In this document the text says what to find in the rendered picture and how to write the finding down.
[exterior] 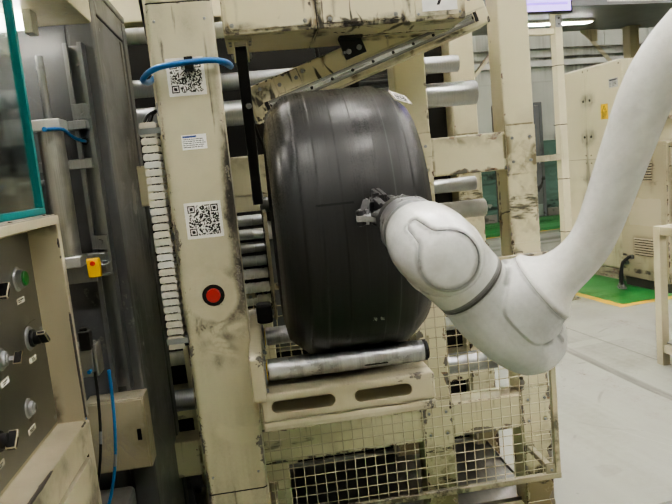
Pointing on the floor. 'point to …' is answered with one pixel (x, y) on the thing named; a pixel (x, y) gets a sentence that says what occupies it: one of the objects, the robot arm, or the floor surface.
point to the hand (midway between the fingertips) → (379, 199)
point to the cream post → (209, 258)
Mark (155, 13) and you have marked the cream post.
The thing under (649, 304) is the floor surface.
